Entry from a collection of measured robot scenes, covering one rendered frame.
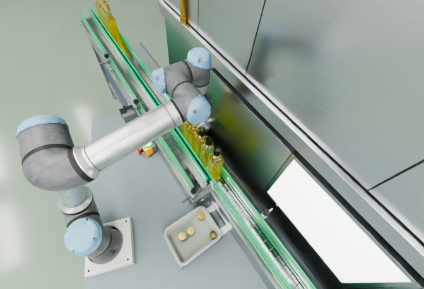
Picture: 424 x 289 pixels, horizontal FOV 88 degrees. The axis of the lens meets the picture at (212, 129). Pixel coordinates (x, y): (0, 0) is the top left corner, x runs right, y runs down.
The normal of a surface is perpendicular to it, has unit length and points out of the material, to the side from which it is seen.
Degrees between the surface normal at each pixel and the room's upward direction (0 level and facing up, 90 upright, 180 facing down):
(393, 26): 90
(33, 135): 3
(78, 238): 6
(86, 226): 6
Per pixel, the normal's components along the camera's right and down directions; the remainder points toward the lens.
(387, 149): -0.82, 0.43
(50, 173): 0.06, 0.01
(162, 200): 0.07, -0.58
